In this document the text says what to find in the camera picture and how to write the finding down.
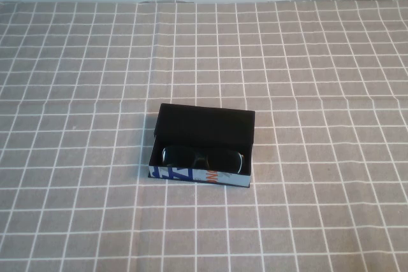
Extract black framed glasses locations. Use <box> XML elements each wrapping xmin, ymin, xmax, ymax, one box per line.
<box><xmin>161</xmin><ymin>145</ymin><xmax>246</xmax><ymax>174</ymax></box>

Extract black printed glasses case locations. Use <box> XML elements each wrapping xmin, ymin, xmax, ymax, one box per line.
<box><xmin>147</xmin><ymin>103</ymin><xmax>257</xmax><ymax>189</ymax></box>

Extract grey checked tablecloth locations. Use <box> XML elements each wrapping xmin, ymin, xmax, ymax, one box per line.
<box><xmin>0</xmin><ymin>0</ymin><xmax>408</xmax><ymax>272</ymax></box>

